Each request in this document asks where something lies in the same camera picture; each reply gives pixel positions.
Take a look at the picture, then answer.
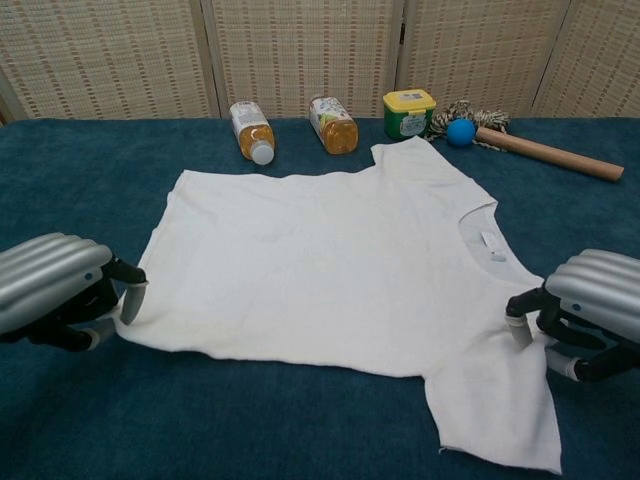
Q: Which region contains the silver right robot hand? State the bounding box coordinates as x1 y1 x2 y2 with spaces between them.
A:
504 248 640 384

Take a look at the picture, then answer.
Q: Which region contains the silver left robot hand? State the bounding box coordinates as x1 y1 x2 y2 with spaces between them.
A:
0 232 150 353

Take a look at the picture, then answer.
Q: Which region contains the white T-shirt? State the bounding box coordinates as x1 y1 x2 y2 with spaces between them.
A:
117 135 564 474

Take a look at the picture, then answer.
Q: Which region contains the blue carpet table cover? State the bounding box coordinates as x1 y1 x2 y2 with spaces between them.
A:
0 117 640 480

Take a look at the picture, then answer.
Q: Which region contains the wooden stick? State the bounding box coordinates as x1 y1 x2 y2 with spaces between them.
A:
474 126 626 183

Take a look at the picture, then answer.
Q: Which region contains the blue ball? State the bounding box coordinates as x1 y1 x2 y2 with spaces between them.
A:
446 118 477 148

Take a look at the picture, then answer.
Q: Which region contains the woven folding screen panel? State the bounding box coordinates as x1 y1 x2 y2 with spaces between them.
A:
532 0 640 120
199 0 409 120
0 0 224 121
399 0 574 120

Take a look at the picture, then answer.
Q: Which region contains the tea bottle with white label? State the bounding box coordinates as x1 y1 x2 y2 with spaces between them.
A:
228 99 277 166

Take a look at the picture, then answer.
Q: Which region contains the green container with yellow lid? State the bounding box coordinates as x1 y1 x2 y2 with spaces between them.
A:
382 89 438 140

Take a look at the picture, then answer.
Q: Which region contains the tea bottle with colourful label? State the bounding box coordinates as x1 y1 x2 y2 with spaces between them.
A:
307 95 360 156

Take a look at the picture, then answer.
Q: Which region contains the braided rope bundle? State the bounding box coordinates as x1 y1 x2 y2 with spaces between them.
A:
424 99 511 151

